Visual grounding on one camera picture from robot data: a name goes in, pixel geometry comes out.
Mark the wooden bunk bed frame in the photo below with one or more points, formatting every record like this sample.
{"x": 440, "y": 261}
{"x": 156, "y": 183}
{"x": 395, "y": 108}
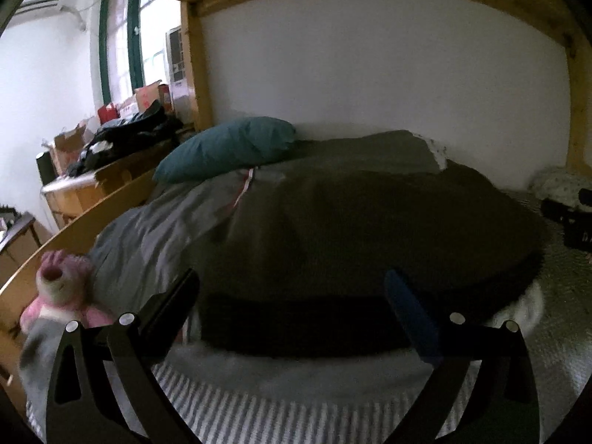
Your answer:
{"x": 199, "y": 78}

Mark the black metal rack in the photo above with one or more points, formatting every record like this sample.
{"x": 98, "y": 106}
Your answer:
{"x": 14, "y": 233}

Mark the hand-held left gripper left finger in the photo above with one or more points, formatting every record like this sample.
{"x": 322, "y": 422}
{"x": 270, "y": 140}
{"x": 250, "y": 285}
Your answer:
{"x": 175, "y": 300}

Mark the small red box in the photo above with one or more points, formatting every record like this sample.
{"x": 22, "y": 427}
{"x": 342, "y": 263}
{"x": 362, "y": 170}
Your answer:
{"x": 107, "y": 113}

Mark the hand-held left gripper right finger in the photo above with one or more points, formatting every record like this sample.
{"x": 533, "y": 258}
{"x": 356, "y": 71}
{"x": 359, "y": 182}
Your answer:
{"x": 411, "y": 319}

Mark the brown cardboard box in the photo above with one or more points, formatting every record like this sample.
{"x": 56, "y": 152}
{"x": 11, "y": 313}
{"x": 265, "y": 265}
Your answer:
{"x": 69, "y": 145}

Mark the wooden desk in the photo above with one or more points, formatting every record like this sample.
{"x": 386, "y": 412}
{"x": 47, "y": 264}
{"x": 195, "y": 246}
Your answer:
{"x": 92, "y": 189}

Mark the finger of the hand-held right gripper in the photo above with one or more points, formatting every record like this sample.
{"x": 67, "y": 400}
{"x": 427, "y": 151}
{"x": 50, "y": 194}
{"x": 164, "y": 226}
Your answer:
{"x": 557, "y": 208}

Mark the pink plush toy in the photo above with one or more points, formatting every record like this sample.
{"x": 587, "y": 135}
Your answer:
{"x": 60, "y": 282}

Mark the green framed window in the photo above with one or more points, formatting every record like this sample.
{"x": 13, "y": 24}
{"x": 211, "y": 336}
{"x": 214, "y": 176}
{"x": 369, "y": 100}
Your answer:
{"x": 152, "y": 32}

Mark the black clothes pile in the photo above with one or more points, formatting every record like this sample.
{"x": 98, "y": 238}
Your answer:
{"x": 129, "y": 132}

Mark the grey quilt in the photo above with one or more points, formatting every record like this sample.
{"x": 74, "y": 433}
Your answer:
{"x": 148, "y": 240}

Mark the red and white cardboard box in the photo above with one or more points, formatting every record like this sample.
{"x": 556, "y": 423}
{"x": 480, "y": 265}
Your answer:
{"x": 148, "y": 97}

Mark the dotted white pillow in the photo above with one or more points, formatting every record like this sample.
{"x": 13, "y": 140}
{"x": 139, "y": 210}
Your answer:
{"x": 555, "y": 185}

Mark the checkered bed sheet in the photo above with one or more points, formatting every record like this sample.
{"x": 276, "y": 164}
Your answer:
{"x": 564, "y": 314}

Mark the teal pillow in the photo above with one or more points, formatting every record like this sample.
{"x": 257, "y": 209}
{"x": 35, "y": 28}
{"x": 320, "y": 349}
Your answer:
{"x": 222, "y": 148}

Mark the grey lettered hoodie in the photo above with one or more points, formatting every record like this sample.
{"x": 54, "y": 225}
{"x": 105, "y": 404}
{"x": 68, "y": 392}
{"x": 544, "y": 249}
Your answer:
{"x": 370, "y": 222}

